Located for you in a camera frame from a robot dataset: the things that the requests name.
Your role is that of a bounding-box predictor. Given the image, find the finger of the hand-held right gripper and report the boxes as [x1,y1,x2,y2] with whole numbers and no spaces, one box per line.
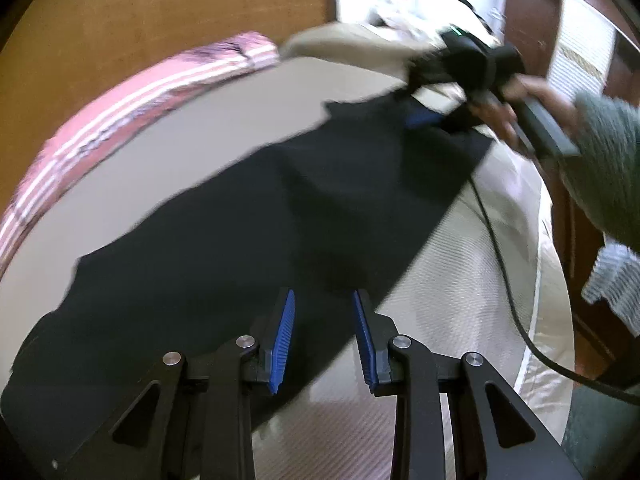
[400,94,471,133]

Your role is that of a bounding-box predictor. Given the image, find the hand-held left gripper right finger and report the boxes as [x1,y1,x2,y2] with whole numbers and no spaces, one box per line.
[351,288,583,480]

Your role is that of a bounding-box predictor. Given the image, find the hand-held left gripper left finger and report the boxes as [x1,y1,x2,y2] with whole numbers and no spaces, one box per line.
[50,287,301,480]

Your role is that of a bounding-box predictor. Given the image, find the black pants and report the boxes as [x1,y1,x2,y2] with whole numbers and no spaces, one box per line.
[0,91,496,480]

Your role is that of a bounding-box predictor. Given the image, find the person's right hand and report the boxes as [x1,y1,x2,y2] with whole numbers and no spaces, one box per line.
[467,74,581,153]

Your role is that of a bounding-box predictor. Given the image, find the brown wooden cabinet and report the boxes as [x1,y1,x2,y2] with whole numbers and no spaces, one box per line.
[500,0,640,386]

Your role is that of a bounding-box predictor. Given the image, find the white dotted cloth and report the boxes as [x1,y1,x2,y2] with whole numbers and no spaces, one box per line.
[370,0,451,41]

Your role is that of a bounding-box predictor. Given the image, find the beige blanket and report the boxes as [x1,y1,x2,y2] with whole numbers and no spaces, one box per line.
[280,22,466,111]

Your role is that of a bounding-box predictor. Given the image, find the beige bed mattress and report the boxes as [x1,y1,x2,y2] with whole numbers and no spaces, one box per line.
[0,55,576,480]

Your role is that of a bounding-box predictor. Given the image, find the grey striped cloth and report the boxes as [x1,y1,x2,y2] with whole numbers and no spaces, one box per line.
[582,245,640,336]

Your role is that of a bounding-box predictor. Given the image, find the pink striped pillow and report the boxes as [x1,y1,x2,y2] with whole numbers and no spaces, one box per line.
[0,31,278,271]

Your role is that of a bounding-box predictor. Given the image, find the wooden headboard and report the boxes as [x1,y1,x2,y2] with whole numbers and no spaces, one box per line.
[0,0,341,211]

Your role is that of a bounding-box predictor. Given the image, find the black cable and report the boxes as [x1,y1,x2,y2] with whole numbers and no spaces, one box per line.
[467,172,640,403]

